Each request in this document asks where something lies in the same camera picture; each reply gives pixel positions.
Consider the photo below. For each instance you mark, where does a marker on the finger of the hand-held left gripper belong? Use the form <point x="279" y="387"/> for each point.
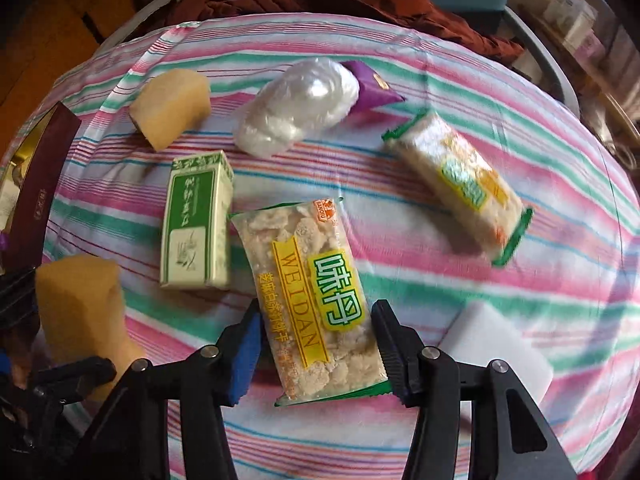
<point x="75" y="372"/>
<point x="17" y="295"/>

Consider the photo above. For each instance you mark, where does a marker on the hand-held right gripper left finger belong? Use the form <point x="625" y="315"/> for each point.
<point x="245" y="360"/>

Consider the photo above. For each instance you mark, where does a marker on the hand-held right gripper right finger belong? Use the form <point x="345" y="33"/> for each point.
<point x="395" y="355"/>

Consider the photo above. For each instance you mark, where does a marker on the yellow sponge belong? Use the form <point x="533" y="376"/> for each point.
<point x="170" y="107"/>
<point x="80" y="310"/>

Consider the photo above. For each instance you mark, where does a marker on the clear cracker packet yellow label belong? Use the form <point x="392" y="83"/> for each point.
<point x="305" y="280"/>
<point x="460" y="185"/>

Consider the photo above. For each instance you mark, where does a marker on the gold lined maroon box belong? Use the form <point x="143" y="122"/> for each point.
<point x="40" y="185"/>

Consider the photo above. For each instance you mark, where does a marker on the white plastic bag roll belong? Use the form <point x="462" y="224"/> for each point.
<point x="295" y="105"/>

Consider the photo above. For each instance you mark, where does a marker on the purple snack packet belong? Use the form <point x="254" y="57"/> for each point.
<point x="372" y="87"/>

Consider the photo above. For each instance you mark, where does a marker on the white sponge block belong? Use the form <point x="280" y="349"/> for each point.
<point x="495" y="345"/>

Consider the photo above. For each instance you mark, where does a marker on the green and white carton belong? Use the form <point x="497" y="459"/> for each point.
<point x="195" y="220"/>

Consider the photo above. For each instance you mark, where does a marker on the wooden wardrobe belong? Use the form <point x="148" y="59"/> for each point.
<point x="50" y="35"/>

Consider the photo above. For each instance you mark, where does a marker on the wooden desk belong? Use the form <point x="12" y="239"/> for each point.
<point x="620" y="105"/>

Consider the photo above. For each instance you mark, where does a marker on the reddish brown jacket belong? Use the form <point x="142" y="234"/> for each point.
<point x="300" y="0"/>

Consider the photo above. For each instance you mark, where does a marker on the pink carton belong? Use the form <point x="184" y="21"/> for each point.
<point x="592" y="46"/>

